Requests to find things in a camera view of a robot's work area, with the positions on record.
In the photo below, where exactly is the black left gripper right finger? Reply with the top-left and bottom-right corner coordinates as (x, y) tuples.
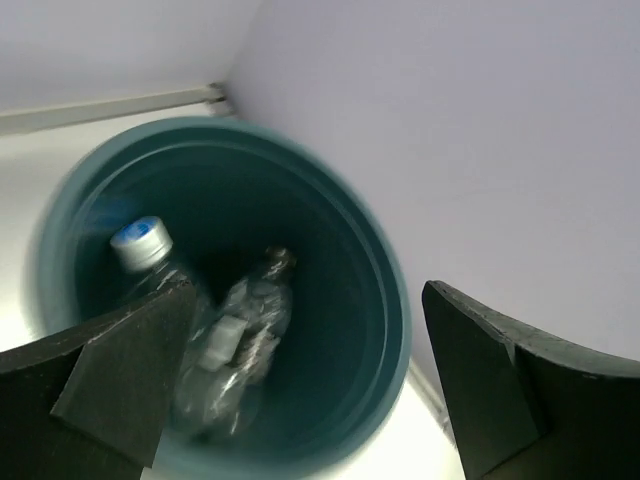
(422, 281), (639, 479)

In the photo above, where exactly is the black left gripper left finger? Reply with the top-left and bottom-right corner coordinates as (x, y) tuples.
(1, 302), (178, 479)

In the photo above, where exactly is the clear Pocari bottle white cap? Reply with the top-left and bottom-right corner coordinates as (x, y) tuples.
(109, 215), (261, 441)

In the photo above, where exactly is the clear Pepsi bottle black cap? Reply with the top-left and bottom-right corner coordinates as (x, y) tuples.
(198, 246), (296, 383)

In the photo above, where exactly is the dark teal plastic bin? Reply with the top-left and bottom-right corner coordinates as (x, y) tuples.
(33, 116), (411, 479)

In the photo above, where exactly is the aluminium rail right edge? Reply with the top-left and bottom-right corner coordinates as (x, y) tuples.
(1, 83), (235, 135)

